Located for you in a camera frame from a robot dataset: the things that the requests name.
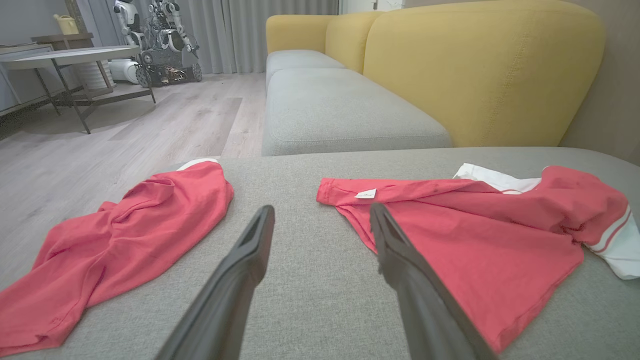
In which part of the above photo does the grey low TV cabinet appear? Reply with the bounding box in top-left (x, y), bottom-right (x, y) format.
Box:
top-left (0, 44), bottom-right (56, 118)

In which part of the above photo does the grey humanoid robot on wheels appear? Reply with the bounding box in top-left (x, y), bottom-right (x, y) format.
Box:
top-left (135, 0), bottom-right (204, 89)

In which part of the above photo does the red shirt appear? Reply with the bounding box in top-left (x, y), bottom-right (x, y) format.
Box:
top-left (0, 158), bottom-right (235, 357)

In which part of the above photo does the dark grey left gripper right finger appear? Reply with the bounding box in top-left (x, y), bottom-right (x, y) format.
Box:
top-left (369, 202), bottom-right (499, 360)

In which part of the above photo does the white ribbed stool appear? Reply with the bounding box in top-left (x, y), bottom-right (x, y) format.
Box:
top-left (75, 60), bottom-right (117, 91)

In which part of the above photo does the white humanoid robot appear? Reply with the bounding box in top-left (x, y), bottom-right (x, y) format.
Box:
top-left (107, 0), bottom-right (147, 85)

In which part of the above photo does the large yellow sofa back cushion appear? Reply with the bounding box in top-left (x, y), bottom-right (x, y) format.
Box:
top-left (363, 0), bottom-right (607, 148)

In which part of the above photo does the grey pleated curtain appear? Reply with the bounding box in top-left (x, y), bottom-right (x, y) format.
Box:
top-left (82, 0), bottom-right (341, 76)

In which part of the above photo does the red jersey with white trim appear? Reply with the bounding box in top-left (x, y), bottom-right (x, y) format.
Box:
top-left (316, 163), bottom-right (640, 354)

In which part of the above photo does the yellow watering can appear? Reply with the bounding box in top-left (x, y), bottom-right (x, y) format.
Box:
top-left (53, 14), bottom-right (80, 36)

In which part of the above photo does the round grey coffee table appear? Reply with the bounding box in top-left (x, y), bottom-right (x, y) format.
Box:
top-left (0, 45), bottom-right (157, 135)

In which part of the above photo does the grey sofa seat cushion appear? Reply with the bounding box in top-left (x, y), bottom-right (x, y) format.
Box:
top-left (265, 49), bottom-right (347, 91)
top-left (261, 67), bottom-right (453, 157)

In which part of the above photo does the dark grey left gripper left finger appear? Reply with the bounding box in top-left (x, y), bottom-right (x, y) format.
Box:
top-left (155, 204), bottom-right (276, 360)

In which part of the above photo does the wooden side table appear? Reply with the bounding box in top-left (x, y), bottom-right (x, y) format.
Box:
top-left (31, 32), bottom-right (116, 93)

